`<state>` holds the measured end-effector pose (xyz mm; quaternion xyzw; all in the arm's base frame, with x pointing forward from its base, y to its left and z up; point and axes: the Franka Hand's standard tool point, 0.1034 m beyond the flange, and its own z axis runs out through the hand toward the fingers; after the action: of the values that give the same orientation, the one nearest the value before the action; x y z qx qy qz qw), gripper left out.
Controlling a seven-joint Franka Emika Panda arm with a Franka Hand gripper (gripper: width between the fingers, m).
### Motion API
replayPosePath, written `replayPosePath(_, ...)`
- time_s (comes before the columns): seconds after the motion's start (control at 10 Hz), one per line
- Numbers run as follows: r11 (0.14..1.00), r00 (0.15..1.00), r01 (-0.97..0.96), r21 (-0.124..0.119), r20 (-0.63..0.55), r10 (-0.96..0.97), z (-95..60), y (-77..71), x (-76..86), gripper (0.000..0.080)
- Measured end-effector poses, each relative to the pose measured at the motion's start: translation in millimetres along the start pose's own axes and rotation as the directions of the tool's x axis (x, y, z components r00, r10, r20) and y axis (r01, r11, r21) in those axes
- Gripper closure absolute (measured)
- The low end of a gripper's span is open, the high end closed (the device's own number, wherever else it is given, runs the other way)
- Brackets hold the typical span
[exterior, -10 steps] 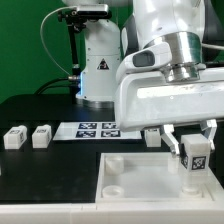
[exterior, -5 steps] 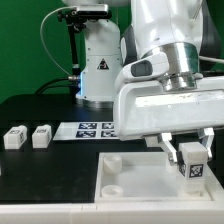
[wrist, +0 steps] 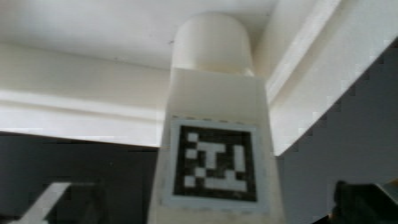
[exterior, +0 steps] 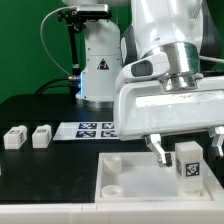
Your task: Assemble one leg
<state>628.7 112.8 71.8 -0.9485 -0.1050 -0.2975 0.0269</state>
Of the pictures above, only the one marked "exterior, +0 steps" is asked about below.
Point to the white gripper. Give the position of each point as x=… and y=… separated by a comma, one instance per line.
x=145, y=109

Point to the white square table top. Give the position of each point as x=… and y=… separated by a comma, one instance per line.
x=137, y=177

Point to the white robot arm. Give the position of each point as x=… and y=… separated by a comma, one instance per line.
x=139, y=28

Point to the white L-shaped fence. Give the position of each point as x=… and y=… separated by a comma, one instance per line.
x=68, y=197

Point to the paper sheet with markers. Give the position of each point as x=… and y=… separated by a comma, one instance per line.
x=85, y=131

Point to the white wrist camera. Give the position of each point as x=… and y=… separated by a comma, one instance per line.
x=145, y=69

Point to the black camera stand pole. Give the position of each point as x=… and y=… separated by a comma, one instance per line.
x=75, y=64

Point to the black camera on stand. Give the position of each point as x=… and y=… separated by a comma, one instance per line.
x=85, y=12

